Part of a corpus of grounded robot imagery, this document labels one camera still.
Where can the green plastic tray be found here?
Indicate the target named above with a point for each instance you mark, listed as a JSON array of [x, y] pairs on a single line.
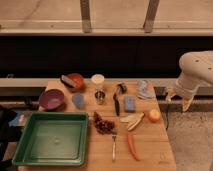
[[53, 139]]

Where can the blue sponge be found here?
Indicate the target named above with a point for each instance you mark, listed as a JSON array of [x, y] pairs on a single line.
[[129, 104]]

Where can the orange carrot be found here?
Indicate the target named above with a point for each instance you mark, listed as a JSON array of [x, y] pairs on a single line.
[[131, 146]]

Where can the black handled peeler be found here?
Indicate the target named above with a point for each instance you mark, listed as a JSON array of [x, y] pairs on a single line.
[[120, 89]]

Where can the small metal cup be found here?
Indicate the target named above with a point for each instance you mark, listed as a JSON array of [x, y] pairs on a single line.
[[100, 97]]

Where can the metal window post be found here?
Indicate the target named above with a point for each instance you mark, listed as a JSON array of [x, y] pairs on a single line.
[[85, 16], [150, 15]]

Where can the blue stone-shaped object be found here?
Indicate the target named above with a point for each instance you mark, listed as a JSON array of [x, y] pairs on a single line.
[[78, 100]]

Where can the dark sponge block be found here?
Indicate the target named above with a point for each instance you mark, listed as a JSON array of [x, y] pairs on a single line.
[[68, 81]]

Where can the orange fruit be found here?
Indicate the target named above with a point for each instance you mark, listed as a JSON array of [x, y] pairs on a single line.
[[154, 115]]

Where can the purple bowl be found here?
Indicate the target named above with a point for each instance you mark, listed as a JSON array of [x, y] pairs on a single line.
[[51, 99]]

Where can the bunch of dark grapes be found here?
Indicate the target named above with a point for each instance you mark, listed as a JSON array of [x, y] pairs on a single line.
[[103, 126]]

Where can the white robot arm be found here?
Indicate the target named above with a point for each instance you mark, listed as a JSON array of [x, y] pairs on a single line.
[[196, 67]]

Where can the blue object on floor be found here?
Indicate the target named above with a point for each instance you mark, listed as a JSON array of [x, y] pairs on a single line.
[[20, 119]]

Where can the light blue towel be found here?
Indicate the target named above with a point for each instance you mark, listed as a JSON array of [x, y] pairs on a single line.
[[142, 90]]

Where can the right metal window post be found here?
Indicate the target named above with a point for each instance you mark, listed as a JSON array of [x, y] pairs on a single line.
[[150, 15]]

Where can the silver fork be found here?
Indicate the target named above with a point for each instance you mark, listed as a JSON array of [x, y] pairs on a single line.
[[114, 135]]

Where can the yellow banana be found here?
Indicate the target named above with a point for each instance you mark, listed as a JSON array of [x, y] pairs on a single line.
[[132, 120]]

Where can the left metal window post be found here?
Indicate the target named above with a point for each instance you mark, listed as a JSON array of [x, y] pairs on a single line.
[[85, 16]]

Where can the orange bowl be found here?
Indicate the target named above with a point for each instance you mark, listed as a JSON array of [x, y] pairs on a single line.
[[78, 79]]

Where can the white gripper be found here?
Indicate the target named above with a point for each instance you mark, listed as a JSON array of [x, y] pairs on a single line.
[[184, 87]]

